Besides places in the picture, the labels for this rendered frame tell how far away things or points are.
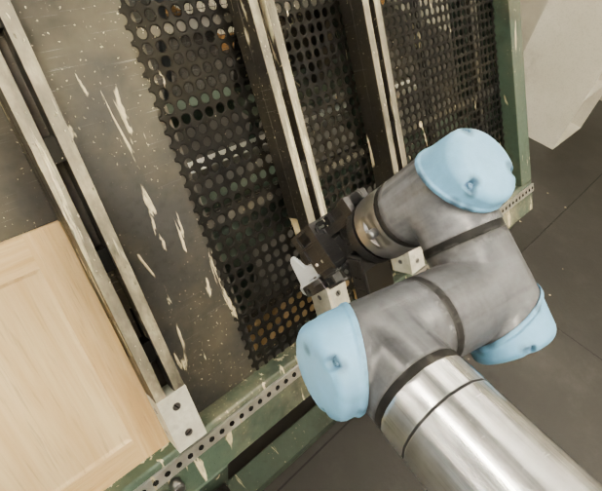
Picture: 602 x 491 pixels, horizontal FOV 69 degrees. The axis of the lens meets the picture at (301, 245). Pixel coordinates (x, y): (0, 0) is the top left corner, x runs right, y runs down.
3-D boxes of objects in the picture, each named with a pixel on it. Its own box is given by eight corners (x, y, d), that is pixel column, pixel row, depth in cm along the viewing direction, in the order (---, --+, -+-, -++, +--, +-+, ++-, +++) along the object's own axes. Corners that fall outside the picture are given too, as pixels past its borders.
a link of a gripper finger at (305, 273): (287, 261, 67) (315, 241, 59) (309, 294, 67) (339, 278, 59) (272, 271, 65) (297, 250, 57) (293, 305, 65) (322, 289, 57)
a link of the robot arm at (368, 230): (444, 228, 47) (397, 263, 43) (417, 243, 51) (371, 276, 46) (405, 170, 47) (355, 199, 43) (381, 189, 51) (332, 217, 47)
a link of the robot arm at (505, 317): (429, 387, 38) (376, 271, 40) (513, 338, 43) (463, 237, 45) (493, 384, 31) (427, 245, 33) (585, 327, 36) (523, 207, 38)
